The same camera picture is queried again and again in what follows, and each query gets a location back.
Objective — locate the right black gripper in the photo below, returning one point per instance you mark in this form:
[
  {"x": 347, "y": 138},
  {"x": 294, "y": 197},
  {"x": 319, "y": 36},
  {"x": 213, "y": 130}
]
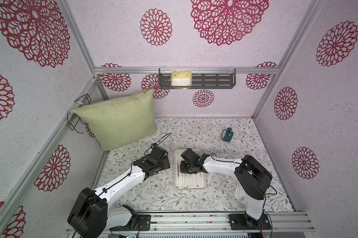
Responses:
[{"x": 186, "y": 160}]

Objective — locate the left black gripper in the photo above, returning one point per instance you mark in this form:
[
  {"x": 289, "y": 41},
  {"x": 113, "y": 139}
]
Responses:
[{"x": 166, "y": 163}]

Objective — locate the straw diagonal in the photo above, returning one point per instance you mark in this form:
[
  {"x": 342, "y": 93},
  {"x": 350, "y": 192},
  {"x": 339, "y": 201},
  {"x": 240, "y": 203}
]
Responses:
[{"x": 200, "y": 180}]

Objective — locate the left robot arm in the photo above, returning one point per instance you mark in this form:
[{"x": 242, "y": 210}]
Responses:
[{"x": 92, "y": 213}]

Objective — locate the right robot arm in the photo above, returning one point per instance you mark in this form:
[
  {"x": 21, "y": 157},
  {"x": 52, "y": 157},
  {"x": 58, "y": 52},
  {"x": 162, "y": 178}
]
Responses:
[{"x": 254, "y": 178}]

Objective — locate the yellow white sponge box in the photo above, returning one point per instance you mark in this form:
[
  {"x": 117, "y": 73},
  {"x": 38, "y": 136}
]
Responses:
[{"x": 181, "y": 78}]

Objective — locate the wrapped straw right bundle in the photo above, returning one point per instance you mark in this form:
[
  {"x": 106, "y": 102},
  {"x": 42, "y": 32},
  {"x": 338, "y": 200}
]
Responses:
[{"x": 209, "y": 178}]

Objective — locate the teal alarm clock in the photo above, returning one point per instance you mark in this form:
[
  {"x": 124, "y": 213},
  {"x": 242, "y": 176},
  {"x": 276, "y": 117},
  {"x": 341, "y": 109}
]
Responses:
[{"x": 227, "y": 135}]

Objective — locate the green cushion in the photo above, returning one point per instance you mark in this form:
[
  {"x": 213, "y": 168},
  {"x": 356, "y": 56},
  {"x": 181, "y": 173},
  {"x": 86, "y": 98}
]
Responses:
[{"x": 120, "y": 121}]

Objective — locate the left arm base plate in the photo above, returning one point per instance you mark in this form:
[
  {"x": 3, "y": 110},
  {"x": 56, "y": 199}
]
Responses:
[{"x": 138, "y": 222}]

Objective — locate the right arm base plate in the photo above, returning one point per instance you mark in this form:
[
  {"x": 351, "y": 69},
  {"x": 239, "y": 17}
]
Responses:
[{"x": 245, "y": 222}]

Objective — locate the dark wall shelf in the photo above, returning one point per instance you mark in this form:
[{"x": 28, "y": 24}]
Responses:
[{"x": 219, "y": 80}]

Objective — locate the black wire wall rack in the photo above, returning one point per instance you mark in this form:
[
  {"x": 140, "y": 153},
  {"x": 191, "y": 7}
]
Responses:
[{"x": 73, "y": 119}]

